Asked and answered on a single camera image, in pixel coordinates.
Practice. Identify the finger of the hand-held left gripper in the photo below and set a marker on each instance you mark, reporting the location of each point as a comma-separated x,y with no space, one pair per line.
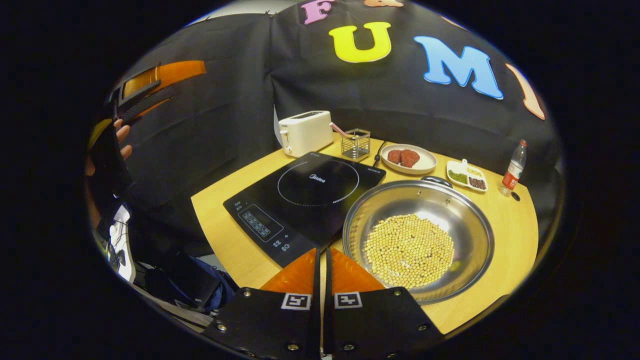
150,105
175,72

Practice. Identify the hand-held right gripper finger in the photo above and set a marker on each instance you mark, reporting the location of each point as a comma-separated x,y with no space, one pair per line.
327,320
317,310

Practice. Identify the black induction cooktop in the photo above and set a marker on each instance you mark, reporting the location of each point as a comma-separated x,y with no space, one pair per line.
300,200

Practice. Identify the stainless steel pot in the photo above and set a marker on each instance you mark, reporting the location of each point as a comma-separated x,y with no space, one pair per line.
400,200

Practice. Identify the black backdrop cloth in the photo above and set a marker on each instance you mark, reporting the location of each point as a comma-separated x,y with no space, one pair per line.
215,115

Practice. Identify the white shoe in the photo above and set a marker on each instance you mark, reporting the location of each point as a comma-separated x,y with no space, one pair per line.
122,245

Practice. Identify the pile of soybeans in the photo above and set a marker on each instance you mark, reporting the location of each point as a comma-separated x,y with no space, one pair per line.
410,250

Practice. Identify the blue bag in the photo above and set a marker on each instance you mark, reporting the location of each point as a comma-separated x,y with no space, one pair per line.
205,287

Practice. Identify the white toaster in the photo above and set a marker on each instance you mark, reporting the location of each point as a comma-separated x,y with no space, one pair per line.
305,134

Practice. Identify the pink stick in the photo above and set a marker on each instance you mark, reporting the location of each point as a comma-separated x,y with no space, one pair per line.
340,130

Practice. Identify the red meat pieces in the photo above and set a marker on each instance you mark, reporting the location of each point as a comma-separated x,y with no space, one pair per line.
404,157

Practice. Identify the white oval plate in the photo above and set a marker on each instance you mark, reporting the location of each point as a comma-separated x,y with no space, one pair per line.
425,164

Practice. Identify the white divided bean dish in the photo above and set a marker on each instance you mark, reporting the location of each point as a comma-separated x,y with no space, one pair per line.
466,176

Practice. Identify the black table grommet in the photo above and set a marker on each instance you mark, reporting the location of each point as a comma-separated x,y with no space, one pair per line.
515,196

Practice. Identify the clear plastic water bottle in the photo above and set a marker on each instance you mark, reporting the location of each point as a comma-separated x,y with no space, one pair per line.
513,172

